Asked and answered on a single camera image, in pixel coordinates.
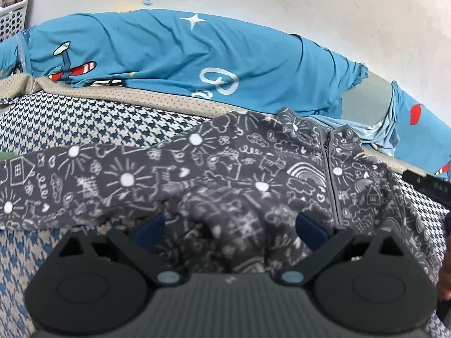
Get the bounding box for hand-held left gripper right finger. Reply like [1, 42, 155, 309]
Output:
[280, 212, 406, 287]

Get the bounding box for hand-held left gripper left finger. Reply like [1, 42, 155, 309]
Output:
[56, 213, 185, 287]

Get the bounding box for grey doodle-print fleece jacket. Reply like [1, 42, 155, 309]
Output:
[0, 107, 445, 289]

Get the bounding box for grey-green padded bed panel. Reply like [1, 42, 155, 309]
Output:
[340, 72, 393, 127]

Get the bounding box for houndstooth bed mat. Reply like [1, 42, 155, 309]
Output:
[0, 75, 451, 338]

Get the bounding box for blue cartoon-print bed sheet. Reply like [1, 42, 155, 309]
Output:
[0, 9, 451, 184]

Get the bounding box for white plastic basket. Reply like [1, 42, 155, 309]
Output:
[0, 0, 39, 43]

